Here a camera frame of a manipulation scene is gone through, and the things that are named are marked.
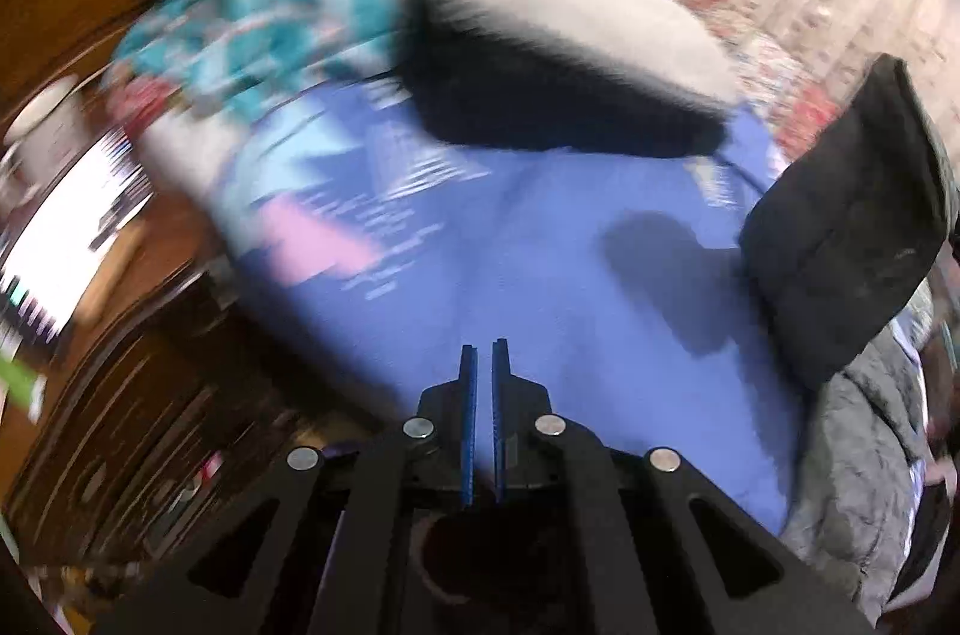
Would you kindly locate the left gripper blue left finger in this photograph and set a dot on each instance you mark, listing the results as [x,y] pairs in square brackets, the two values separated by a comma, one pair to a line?
[311,548]

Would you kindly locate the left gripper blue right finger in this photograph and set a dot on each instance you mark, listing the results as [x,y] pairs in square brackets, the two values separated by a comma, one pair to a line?
[661,548]

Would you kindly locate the grey puffer jacket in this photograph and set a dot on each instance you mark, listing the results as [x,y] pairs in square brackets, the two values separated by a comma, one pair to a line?
[861,474]

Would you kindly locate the wooden bedside cabinet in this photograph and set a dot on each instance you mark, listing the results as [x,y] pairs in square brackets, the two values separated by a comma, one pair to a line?
[160,413]

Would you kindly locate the blue patterned bed sheet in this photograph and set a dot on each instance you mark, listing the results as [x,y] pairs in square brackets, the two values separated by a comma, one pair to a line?
[379,252]

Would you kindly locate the white and navy knit sweater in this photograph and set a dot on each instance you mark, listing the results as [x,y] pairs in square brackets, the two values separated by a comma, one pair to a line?
[636,77]

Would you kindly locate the bright screen on cabinet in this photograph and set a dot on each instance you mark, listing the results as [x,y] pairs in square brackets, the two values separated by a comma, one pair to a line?
[48,266]

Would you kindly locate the teal patterned pillow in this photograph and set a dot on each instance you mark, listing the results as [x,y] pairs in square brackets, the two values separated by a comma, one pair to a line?
[243,57]

